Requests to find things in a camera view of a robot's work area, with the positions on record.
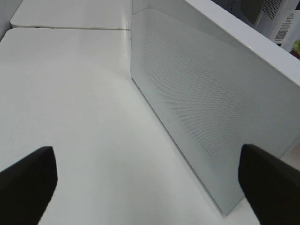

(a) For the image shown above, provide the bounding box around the white microwave oven body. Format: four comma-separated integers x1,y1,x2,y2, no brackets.
214,0,300,52

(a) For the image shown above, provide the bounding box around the burger with lettuce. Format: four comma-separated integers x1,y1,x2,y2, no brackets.
290,39,300,59

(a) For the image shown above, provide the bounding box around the white warning label sticker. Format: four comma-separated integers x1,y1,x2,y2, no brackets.
273,10,297,45

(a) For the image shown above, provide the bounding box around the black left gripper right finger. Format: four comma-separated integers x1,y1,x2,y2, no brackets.
238,144,300,225

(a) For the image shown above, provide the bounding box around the white microwave door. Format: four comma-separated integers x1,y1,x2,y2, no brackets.
130,0,300,214

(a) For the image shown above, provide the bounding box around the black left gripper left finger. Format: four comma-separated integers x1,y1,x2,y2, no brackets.
0,146,58,225

